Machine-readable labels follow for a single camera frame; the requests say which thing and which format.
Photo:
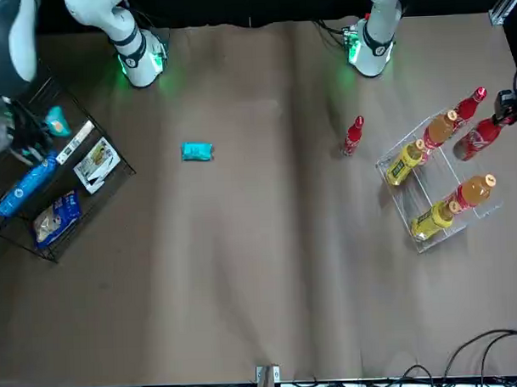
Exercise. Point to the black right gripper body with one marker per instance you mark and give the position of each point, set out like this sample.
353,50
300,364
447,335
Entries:
22,123

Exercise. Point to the teal chips packet orange print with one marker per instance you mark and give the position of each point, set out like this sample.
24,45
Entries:
58,122

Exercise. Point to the red cola bottle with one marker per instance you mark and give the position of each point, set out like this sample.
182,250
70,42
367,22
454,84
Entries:
353,137
477,141
470,105

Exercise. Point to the plain teal chips packet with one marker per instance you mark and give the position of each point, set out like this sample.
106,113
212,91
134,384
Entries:
197,152

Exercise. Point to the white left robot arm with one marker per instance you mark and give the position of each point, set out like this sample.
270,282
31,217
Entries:
376,49

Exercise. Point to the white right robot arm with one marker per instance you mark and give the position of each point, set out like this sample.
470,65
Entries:
139,57

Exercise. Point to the clear acrylic bottle shelf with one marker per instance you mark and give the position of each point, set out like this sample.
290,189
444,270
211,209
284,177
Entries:
401,197

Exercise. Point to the brown cardboard snack box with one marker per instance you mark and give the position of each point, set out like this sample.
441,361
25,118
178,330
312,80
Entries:
76,142

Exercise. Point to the long blue cookie packet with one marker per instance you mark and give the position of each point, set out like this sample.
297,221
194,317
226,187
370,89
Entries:
24,184

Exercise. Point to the white yellow snack packet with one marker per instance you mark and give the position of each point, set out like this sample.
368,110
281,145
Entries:
96,165

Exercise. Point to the orange tea bottle red label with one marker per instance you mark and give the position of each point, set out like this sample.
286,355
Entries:
439,132
473,192

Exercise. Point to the blue cookie bag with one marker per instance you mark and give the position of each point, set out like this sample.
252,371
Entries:
57,217

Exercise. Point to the yellow label tea bottle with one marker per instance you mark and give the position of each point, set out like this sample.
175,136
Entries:
431,221
404,165

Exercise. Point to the silver aluminium post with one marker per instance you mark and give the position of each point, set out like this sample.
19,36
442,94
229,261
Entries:
267,382

